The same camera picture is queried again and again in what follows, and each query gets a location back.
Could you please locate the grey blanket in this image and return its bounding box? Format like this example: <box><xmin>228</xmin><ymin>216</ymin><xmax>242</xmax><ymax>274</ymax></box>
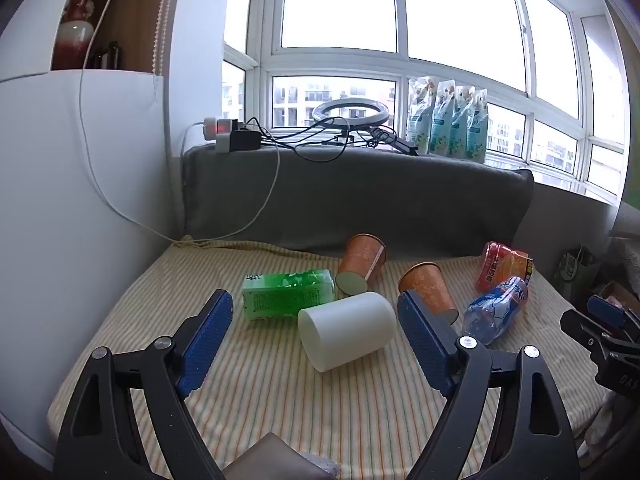
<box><xmin>180</xmin><ymin>142</ymin><xmax>535</xmax><ymax>262</ymax></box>

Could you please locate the plastic bottle with blue label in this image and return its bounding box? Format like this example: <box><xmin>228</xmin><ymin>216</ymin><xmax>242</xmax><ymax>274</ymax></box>
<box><xmin>460</xmin><ymin>276</ymin><xmax>530</xmax><ymax>346</ymax></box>

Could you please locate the green juice carton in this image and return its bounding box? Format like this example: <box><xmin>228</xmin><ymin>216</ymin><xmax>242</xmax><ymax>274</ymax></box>
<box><xmin>242</xmin><ymin>269</ymin><xmax>336</xmax><ymax>322</ymax></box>

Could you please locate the black power adapter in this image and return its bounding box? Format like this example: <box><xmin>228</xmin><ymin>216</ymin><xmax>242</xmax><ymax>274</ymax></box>
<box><xmin>227</xmin><ymin>129</ymin><xmax>262</xmax><ymax>152</ymax></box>

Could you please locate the grey pouch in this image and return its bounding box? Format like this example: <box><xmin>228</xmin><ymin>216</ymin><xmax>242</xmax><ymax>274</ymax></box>
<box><xmin>221</xmin><ymin>432</ymin><xmax>342</xmax><ymax>480</ymax></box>

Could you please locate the white cup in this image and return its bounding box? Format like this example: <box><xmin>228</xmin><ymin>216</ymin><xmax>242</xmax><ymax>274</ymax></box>
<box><xmin>298</xmin><ymin>291</ymin><xmax>396</xmax><ymax>373</ymax></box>

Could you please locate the red vase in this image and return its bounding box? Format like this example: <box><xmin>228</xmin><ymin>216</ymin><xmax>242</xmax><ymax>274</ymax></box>
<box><xmin>52</xmin><ymin>0</ymin><xmax>105</xmax><ymax>71</ymax></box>

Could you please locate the black cable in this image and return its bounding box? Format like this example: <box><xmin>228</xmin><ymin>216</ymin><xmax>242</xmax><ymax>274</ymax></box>
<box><xmin>242</xmin><ymin>117</ymin><xmax>381</xmax><ymax>164</ymax></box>

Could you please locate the green paper bag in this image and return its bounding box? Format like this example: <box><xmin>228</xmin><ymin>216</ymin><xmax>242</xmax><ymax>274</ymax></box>
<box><xmin>552</xmin><ymin>245</ymin><xmax>602</xmax><ymax>307</ymax></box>

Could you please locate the power strip with plugs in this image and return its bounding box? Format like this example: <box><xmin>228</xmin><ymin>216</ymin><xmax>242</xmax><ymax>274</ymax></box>
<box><xmin>202</xmin><ymin>117</ymin><xmax>242</xmax><ymax>155</ymax></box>

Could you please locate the black tripod stand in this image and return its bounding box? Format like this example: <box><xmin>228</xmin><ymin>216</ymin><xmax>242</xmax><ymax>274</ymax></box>
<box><xmin>369</xmin><ymin>127</ymin><xmax>419</xmax><ymax>156</ymax></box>

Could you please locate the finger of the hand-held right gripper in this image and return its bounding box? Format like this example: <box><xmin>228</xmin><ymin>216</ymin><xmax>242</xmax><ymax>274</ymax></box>
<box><xmin>587</xmin><ymin>294</ymin><xmax>640</xmax><ymax>333</ymax></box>
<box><xmin>560</xmin><ymin>309</ymin><xmax>620</xmax><ymax>362</ymax></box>

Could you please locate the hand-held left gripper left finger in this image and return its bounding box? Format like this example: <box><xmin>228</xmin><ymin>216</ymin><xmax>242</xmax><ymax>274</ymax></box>
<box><xmin>54</xmin><ymin>289</ymin><xmax>235</xmax><ymax>480</ymax></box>

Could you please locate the striped bed sheet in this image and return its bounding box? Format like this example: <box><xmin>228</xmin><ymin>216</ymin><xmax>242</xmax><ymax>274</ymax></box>
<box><xmin>47</xmin><ymin>239</ymin><xmax>603</xmax><ymax>480</ymax></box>

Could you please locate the ring light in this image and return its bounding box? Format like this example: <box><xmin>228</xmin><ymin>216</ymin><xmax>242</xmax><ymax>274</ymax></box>
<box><xmin>312</xmin><ymin>98</ymin><xmax>391</xmax><ymax>130</ymax></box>

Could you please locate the orange snack packet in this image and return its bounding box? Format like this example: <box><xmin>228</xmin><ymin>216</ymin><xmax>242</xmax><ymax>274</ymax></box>
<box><xmin>474</xmin><ymin>240</ymin><xmax>535</xmax><ymax>295</ymax></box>

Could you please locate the cardboard box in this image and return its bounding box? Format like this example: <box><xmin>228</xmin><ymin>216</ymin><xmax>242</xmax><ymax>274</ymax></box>
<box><xmin>590</xmin><ymin>280</ymin><xmax>640</xmax><ymax>313</ymax></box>

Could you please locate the white cable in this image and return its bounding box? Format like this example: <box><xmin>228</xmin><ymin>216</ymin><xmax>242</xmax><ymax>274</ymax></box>
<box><xmin>79</xmin><ymin>0</ymin><xmax>281</xmax><ymax>244</ymax></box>

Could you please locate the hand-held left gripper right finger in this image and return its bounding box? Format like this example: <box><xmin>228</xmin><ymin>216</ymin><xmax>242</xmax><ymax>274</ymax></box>
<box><xmin>397</xmin><ymin>290</ymin><xmax>583</xmax><ymax>480</ymax></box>

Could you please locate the orange paper cup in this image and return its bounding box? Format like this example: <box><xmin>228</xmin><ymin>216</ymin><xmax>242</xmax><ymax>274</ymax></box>
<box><xmin>335</xmin><ymin>233</ymin><xmax>388</xmax><ymax>296</ymax></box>
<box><xmin>398</xmin><ymin>261</ymin><xmax>460</xmax><ymax>326</ymax></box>

